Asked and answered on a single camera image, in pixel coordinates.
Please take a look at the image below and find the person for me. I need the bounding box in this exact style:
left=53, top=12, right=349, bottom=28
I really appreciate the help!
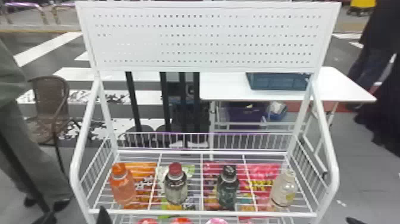
left=0, top=39, right=75, bottom=224
left=345, top=0, right=400, bottom=158

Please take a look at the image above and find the white wire rack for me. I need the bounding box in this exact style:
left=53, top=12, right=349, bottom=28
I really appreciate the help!
left=69, top=0, right=342, bottom=224

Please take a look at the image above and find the orange snack packet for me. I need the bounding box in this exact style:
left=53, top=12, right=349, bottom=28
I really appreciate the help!
left=124, top=161, right=159, bottom=210

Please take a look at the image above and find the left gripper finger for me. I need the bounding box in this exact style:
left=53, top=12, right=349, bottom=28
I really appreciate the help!
left=96, top=206, right=113, bottom=224

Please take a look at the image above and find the pink snack packet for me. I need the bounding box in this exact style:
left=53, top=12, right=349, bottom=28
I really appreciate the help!
left=201, top=161, right=249, bottom=211

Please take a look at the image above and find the white side table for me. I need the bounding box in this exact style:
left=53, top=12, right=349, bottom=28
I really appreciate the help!
left=199, top=66, right=377, bottom=175

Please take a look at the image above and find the dark green bottle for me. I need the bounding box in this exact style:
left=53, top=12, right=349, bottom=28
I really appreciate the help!
left=216, top=164, right=240, bottom=210

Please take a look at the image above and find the blue basket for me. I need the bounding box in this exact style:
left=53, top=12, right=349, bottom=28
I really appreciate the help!
left=245, top=72, right=311, bottom=92

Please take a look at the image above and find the brown chair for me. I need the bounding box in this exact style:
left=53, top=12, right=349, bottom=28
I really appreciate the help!
left=26, top=75, right=83, bottom=178

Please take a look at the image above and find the orange bottle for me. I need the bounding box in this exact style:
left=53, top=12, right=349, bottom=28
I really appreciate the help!
left=108, top=162, right=138, bottom=207

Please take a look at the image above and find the clear bottle with red cap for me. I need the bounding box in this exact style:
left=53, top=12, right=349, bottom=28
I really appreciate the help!
left=163, top=161, right=189, bottom=206

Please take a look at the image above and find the red snack packet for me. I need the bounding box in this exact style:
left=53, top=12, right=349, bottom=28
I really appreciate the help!
left=239, top=162, right=282, bottom=222

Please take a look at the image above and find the purple crate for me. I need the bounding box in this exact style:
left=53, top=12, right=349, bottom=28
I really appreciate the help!
left=226, top=101, right=270, bottom=130

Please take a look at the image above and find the black post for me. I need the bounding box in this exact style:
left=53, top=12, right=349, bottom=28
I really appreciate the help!
left=155, top=71, right=176, bottom=148
left=124, top=71, right=148, bottom=148

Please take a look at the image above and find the pale yellow bottle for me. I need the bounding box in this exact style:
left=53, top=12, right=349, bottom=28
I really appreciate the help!
left=269, top=169, right=298, bottom=209

